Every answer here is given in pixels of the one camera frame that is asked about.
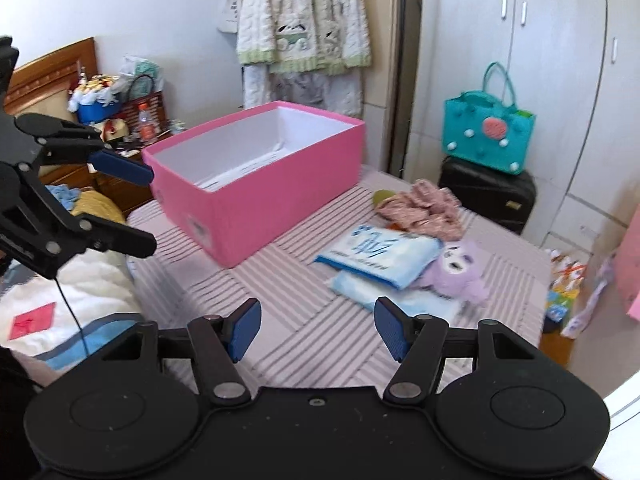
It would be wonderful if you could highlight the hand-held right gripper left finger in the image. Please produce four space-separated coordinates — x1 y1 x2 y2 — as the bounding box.
102 297 262 408

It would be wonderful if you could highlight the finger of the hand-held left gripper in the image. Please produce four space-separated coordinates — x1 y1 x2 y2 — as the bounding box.
20 162 158 279
14 113 155 187

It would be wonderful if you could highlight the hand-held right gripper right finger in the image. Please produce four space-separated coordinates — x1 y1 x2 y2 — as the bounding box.
374 296 540 407

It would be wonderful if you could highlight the light blue tissue pack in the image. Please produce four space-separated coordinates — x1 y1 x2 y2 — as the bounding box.
327 270 466 322

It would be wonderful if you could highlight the purple plush toy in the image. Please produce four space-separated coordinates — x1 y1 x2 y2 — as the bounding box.
417 240 493 308

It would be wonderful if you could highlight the pink cardboard box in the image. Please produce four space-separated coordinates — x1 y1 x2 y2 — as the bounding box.
141 101 367 268

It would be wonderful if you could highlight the pink floral cloth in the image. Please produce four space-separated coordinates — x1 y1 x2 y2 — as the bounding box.
375 178 468 241

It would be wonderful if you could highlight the wooden nightstand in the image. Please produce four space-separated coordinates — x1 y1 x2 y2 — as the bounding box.
40 157 153 216

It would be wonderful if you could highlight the yellow blanket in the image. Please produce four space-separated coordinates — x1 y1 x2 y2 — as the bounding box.
65 187 127 227

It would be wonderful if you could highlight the red capped plastic bottle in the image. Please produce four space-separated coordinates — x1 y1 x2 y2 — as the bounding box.
137 102 157 144

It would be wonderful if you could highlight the blue cloth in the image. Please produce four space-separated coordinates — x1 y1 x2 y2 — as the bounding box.
45 184 82 211

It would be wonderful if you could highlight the white blanket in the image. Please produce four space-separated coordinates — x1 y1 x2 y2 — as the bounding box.
0 249 144 373

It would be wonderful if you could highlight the wicker basket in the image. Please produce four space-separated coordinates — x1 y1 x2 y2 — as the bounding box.
117 75 167 137

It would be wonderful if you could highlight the blue wrapped doll bouquet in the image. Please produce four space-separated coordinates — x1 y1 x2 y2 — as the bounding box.
67 74 126 126

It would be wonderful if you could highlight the green plastic bag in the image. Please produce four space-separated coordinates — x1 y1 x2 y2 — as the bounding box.
120 55 166 92

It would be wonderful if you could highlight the wooden headboard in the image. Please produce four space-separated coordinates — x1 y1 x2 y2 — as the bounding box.
4 36 98 117

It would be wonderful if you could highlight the black suitcase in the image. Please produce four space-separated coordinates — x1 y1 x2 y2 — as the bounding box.
438 156 537 235

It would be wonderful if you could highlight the pile of snack packets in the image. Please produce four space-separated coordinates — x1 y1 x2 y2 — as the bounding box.
544 247 590 324

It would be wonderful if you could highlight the white tote bag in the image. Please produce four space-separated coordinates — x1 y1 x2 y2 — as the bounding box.
216 0 247 36

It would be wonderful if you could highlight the grey cloth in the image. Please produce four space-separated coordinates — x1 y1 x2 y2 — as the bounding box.
270 71 332 107

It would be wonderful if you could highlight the teal felt handbag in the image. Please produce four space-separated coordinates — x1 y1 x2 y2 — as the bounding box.
442 61 537 177

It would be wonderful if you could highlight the clear plastic packet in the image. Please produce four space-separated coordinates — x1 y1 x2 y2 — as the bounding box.
560 252 619 339

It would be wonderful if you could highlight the white fluffy pajama set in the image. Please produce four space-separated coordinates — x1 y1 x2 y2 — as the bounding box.
236 0 373 75

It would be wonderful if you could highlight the pink paper bag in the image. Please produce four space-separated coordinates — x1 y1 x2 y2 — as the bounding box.
612 220 640 322

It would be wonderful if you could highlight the white wardrobe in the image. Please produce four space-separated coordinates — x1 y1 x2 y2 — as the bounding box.
420 0 640 396

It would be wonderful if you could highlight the thin black cable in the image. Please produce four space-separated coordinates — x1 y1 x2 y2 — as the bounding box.
54 270 90 361

